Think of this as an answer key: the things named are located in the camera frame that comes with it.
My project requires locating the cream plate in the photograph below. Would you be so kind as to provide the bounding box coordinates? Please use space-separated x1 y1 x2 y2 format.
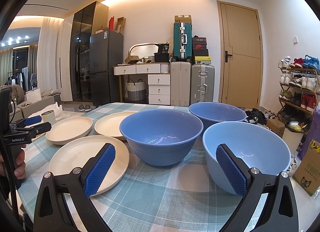
94 111 136 140
49 135 130 194
46 117 93 145

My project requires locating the light blue bowl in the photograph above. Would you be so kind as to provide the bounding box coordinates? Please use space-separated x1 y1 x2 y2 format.
202 121 291 194

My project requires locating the dark blue bowl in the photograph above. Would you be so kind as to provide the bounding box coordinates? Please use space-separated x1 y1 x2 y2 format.
120 109 203 166
188 102 247 135

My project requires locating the left hand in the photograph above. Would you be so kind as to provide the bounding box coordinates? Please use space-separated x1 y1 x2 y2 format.
0 145 26 179

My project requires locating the white plastic bag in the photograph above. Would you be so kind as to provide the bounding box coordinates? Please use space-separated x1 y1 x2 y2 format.
29 102 69 121

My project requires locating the cardboard box with cat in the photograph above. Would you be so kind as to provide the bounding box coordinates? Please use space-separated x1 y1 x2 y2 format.
293 140 320 196

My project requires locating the grey slippers pair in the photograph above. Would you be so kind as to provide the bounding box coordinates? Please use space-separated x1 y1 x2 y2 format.
78 104 92 112

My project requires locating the white trash bin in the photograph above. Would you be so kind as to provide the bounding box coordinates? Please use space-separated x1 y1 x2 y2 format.
282 125 304 155

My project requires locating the small brown cardboard box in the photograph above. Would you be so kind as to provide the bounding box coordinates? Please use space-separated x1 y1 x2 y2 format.
266 119 285 138

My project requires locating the purple bag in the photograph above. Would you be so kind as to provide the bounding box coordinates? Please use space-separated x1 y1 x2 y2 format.
298 104 320 160

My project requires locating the black refrigerator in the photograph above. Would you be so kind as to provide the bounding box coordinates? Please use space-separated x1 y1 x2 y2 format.
89 30 124 106

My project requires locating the woven laundry basket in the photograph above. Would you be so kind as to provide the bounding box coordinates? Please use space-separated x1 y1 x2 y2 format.
126 78 146 101

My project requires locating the oval mirror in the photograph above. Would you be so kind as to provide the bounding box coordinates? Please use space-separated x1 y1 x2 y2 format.
129 43 158 59

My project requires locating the white dresser desk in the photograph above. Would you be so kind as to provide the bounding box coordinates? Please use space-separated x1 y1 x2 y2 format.
113 62 170 105

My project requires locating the shoe rack with shoes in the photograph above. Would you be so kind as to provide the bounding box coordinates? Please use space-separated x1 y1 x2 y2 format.
278 55 319 121

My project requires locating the beige suitcase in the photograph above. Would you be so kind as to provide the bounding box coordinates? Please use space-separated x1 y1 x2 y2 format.
170 62 191 107

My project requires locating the silver suitcase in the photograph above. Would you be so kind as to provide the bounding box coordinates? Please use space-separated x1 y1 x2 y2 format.
190 64 215 104

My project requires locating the teal suitcase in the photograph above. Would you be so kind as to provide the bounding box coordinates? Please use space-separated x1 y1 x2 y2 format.
173 22 192 60

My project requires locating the wooden door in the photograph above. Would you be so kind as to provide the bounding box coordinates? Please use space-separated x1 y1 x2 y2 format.
217 1 263 108

